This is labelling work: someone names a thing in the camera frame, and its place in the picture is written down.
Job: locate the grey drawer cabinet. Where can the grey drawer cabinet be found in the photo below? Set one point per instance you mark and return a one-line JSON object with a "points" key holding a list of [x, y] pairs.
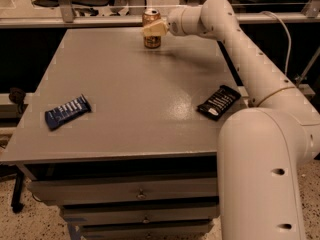
{"points": [[143, 119]]}

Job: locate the grey drawer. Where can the grey drawer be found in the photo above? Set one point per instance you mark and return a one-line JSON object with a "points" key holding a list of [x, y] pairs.
{"points": [[146, 231], [141, 214], [123, 189]]}

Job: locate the blue rxbar wrapper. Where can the blue rxbar wrapper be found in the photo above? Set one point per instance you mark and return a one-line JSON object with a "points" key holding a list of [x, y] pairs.
{"points": [[67, 112]]}

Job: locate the top grey drawer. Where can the top grey drawer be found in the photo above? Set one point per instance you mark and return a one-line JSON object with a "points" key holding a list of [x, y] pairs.
{"points": [[123, 189]]}

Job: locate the metal railing frame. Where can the metal railing frame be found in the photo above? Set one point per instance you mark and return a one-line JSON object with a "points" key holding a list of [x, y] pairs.
{"points": [[24, 14]]}

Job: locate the middle grey drawer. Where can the middle grey drawer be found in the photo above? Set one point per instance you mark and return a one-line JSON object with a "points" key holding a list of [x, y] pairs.
{"points": [[141, 214]]}

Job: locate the bottom grey drawer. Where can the bottom grey drawer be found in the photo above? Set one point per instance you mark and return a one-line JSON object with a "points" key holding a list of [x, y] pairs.
{"points": [[146, 231]]}

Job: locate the black rxbar chocolate wrapper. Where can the black rxbar chocolate wrapper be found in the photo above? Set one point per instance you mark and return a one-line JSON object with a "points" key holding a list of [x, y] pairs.
{"points": [[219, 102]]}

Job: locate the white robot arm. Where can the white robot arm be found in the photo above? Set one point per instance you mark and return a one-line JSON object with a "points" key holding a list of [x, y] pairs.
{"points": [[261, 147]]}

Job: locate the orange soda can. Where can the orange soda can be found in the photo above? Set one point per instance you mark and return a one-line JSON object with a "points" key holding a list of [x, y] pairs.
{"points": [[150, 18]]}

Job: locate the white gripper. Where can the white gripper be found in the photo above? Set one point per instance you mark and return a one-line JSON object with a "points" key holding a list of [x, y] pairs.
{"points": [[175, 22]]}

